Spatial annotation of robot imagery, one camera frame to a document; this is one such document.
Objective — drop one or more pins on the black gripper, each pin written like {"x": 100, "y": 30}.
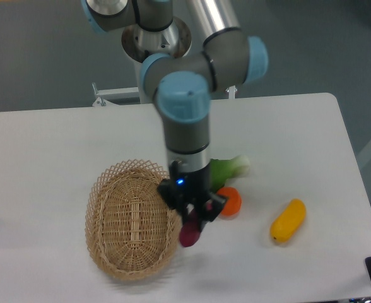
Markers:
{"x": 183, "y": 187}

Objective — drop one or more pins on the purple sweet potato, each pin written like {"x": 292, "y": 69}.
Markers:
{"x": 191, "y": 229}

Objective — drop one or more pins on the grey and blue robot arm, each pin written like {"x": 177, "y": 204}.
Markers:
{"x": 229, "y": 57}

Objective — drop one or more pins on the oval woven wicker basket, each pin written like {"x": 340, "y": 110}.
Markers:
{"x": 131, "y": 234}

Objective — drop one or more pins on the green bok choy toy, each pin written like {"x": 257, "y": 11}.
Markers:
{"x": 225, "y": 169}

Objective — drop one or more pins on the orange tangerine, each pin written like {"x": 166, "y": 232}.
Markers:
{"x": 234, "y": 201}

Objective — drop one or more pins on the yellow mango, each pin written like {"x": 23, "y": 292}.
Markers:
{"x": 289, "y": 221}

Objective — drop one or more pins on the white metal base frame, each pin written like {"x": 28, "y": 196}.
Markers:
{"x": 130, "y": 95}

